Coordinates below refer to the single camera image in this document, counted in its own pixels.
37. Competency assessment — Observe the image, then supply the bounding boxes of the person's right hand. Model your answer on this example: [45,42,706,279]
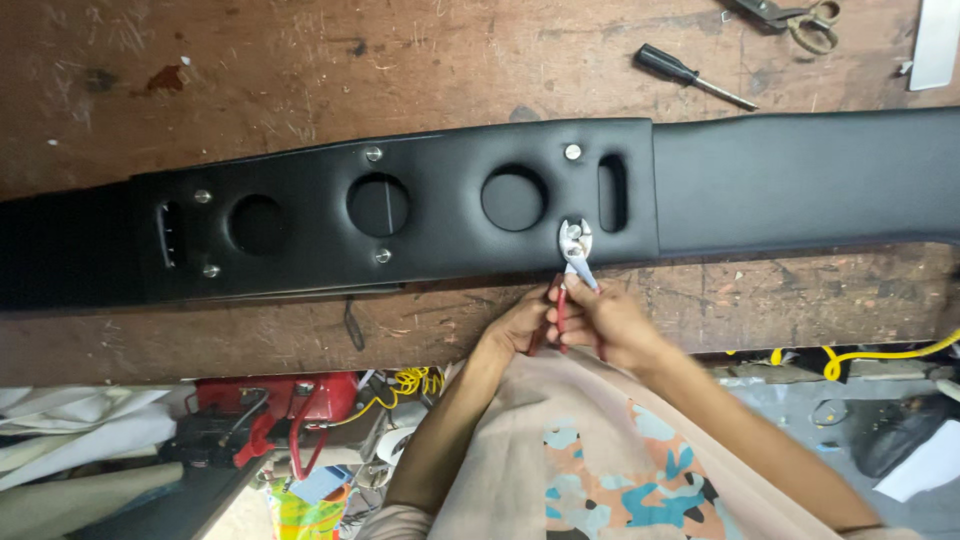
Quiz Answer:
[546,273,658,373]

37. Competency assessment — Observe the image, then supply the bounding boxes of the person's left hand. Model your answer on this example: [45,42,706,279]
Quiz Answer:
[483,282,562,358]

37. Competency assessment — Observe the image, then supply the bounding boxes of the red-handled pliers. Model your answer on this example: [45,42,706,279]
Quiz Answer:
[526,218,606,363]

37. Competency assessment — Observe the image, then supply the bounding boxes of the black upholstered panel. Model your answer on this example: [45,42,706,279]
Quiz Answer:
[0,105,960,312]

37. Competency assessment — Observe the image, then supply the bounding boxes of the person's beige patterned shirt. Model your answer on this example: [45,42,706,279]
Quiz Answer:
[358,346,924,540]

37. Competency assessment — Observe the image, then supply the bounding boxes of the red pneumatic staple gun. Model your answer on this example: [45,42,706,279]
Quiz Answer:
[159,372,361,481]

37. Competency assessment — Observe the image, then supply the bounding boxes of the colourful plastic bag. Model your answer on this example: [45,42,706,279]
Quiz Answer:
[266,465,354,540]

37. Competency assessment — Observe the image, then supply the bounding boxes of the white paper sheet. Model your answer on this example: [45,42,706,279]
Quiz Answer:
[873,438,960,504]

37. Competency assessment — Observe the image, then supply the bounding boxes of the white flat strip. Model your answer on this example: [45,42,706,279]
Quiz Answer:
[909,0,960,93]

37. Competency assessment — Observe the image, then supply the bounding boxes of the white fabric heap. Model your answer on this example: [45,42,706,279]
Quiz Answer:
[0,385,181,492]

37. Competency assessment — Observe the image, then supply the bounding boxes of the black-handled screwdriver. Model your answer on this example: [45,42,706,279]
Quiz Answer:
[633,43,760,112]

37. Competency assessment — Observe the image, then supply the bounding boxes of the yellow coiled air hose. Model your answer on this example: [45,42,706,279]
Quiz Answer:
[723,328,960,382]

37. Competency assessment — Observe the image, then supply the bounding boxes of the scissors with tan handles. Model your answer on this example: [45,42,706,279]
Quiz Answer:
[721,0,843,56]

